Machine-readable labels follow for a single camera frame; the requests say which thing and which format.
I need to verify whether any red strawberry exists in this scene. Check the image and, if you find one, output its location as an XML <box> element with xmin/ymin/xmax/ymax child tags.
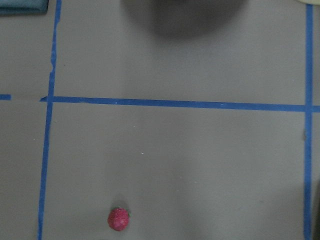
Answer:
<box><xmin>107</xmin><ymin>207</ymin><xmax>131</xmax><ymax>232</ymax></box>

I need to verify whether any grey folded cloth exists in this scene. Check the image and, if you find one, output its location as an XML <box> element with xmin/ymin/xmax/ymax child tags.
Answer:
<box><xmin>0</xmin><ymin>0</ymin><xmax>49</xmax><ymax>16</ymax></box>

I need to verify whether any wooden stand round base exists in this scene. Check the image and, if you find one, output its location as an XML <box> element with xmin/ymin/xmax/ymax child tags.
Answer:
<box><xmin>297</xmin><ymin>0</ymin><xmax>320</xmax><ymax>6</ymax></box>

